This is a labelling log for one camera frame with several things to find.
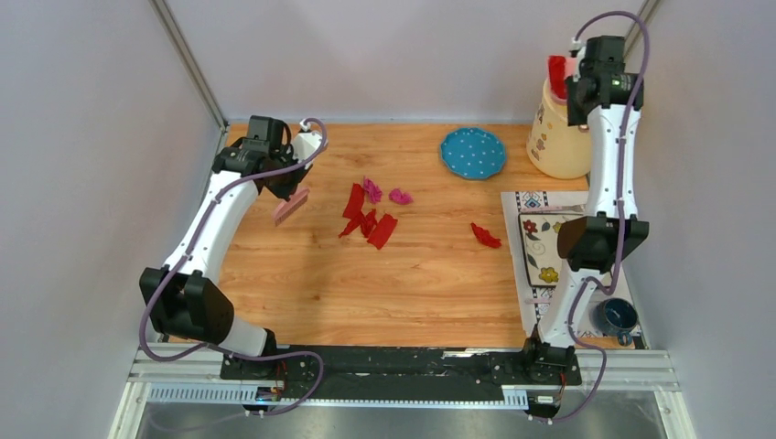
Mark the pink plastic dustpan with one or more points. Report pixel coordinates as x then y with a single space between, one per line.
560 67

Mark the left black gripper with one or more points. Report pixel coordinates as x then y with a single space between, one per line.
287 191

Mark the patterned white placemat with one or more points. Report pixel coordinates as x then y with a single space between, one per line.
513 204

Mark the small magenta scrap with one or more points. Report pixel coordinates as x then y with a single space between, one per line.
400 197

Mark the square floral plate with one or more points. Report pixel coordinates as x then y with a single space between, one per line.
544 266

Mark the blue polka dot plate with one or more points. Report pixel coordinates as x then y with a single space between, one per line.
473 153

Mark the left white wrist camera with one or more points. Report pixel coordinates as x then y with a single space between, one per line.
310 141

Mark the red rectangular paper scrap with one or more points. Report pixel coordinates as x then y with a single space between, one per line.
383 231

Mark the dark blue mug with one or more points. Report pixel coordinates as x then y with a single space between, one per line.
616 317

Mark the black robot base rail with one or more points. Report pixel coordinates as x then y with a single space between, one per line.
397 374

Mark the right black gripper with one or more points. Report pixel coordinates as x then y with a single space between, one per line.
576 117

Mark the pink hand brush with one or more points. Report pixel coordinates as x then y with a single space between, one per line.
286 208

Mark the magenta paper scrap top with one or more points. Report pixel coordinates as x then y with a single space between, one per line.
372 191

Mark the cream yellow waste bin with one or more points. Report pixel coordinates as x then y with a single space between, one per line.
555 148

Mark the red crumpled scrap right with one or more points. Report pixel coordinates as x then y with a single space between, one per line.
484 237

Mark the red twisted paper scrap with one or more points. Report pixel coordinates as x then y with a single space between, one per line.
368 222

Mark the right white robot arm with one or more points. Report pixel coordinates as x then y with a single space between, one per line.
606 99

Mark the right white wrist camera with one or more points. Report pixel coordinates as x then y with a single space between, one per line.
577 49

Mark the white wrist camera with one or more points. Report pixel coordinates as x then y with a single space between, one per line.
577 49
310 141

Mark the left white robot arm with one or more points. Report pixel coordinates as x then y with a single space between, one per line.
182 296

